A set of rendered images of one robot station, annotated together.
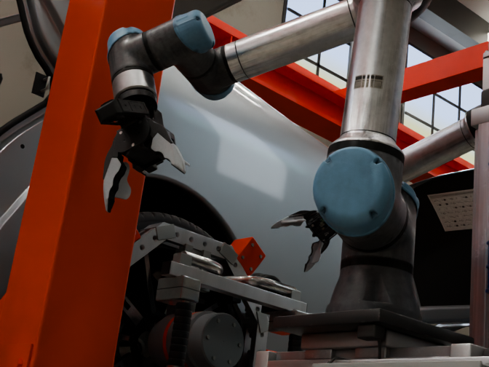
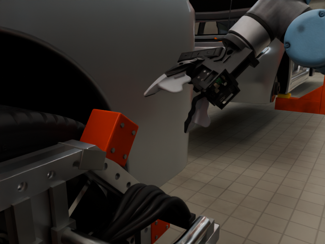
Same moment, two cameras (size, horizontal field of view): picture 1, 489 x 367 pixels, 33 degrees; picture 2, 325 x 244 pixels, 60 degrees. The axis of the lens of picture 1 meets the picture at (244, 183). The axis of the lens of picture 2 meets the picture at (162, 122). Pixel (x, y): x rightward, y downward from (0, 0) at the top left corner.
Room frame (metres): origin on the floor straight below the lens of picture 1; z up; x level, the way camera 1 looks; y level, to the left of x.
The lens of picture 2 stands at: (1.59, 0.04, 1.27)
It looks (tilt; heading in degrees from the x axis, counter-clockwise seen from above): 14 degrees down; 343
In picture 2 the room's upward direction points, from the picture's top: straight up
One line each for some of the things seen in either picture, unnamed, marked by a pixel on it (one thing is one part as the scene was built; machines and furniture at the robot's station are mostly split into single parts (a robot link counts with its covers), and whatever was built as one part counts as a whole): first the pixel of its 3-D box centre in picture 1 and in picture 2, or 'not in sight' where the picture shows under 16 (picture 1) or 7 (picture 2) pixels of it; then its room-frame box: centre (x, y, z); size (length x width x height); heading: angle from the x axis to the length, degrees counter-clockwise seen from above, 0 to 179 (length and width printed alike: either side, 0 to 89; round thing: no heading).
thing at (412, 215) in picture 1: (378, 224); not in sight; (1.28, -0.23, 0.98); 0.13 x 0.12 x 0.14; 157
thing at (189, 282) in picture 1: (177, 290); not in sight; (1.74, 0.11, 0.93); 0.09 x 0.05 x 0.05; 40
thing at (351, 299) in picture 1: (375, 296); not in sight; (1.29, -0.23, 0.87); 0.15 x 0.15 x 0.10
